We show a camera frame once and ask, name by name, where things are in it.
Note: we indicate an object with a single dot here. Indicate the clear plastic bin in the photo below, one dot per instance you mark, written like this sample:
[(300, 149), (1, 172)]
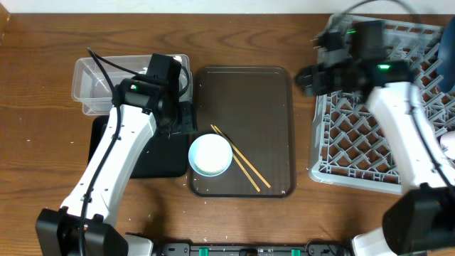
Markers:
[(92, 90)]

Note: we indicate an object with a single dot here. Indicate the grey dishwasher rack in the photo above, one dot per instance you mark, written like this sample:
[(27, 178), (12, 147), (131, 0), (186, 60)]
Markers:
[(347, 145)]

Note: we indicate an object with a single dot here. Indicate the right wooden chopstick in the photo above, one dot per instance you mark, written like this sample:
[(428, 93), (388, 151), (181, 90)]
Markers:
[(240, 155)]

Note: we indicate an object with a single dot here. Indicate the light blue bowl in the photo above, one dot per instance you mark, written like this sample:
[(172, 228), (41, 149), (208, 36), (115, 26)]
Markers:
[(210, 155)]

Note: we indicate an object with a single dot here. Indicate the pink-tinted white cup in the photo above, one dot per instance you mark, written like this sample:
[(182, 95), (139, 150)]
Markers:
[(447, 142)]

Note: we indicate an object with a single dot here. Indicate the dark blue plate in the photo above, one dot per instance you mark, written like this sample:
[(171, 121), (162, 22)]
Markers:
[(446, 56)]

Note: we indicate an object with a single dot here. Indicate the brown serving tray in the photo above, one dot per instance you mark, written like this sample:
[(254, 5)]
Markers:
[(252, 106)]

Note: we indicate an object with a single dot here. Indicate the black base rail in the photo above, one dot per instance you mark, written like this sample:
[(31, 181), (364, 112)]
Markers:
[(310, 249)]

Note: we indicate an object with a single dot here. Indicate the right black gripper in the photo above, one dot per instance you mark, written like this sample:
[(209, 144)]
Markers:
[(313, 77)]

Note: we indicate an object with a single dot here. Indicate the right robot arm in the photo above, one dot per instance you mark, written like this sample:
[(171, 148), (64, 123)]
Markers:
[(423, 219)]

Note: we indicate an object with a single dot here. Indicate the black plastic tray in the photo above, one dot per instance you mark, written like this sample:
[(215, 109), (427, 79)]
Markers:
[(167, 156)]

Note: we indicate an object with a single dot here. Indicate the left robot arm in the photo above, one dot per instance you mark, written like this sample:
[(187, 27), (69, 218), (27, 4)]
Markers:
[(85, 223)]

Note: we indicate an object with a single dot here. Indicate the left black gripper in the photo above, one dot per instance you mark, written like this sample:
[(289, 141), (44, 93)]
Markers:
[(188, 123)]

